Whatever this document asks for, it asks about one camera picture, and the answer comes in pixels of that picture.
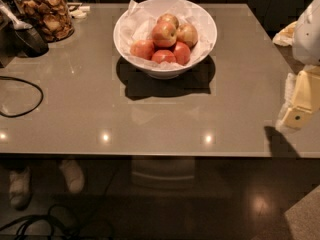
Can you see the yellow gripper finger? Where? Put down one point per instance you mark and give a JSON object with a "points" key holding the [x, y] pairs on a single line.
{"points": [[301, 99]]}

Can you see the red apple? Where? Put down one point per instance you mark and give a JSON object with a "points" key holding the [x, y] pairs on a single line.
{"points": [[164, 34], [182, 53], [163, 56], [143, 49]]}

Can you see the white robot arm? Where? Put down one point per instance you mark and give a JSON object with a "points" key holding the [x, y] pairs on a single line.
{"points": [[306, 38]]}

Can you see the right yellow-red apple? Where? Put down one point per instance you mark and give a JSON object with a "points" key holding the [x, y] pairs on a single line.
{"points": [[187, 34]]}

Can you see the yellow-red apple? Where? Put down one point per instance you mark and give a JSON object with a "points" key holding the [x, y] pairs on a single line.
{"points": [[167, 17], [187, 34]]}

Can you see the back yellow-red apple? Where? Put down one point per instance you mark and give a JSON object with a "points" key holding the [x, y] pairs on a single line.
{"points": [[167, 17]]}

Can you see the white paper bowl liner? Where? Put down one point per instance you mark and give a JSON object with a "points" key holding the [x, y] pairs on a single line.
{"points": [[133, 27]]}

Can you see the white ceramic bowl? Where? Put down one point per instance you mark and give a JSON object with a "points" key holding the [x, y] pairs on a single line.
{"points": [[165, 71]]}

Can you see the yellow cloth at right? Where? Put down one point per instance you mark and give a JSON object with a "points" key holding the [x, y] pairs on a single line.
{"points": [[285, 36]]}

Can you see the white scraps on table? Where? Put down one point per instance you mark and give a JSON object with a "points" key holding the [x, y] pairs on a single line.
{"points": [[78, 11]]}

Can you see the white right shoe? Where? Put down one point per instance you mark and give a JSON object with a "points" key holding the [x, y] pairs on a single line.
{"points": [[73, 175]]}

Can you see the white shoe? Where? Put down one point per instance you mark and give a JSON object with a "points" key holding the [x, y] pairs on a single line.
{"points": [[20, 188], [73, 175]]}

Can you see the glass jar of dried chips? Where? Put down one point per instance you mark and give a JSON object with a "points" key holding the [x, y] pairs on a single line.
{"points": [[52, 17]]}

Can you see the black round appliance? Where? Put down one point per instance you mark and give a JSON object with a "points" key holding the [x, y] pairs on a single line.
{"points": [[30, 43]]}

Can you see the white left shoe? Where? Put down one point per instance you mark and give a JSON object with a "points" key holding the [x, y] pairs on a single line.
{"points": [[20, 188]]}

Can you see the white scoop handle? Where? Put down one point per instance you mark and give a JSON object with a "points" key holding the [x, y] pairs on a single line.
{"points": [[17, 24]]}

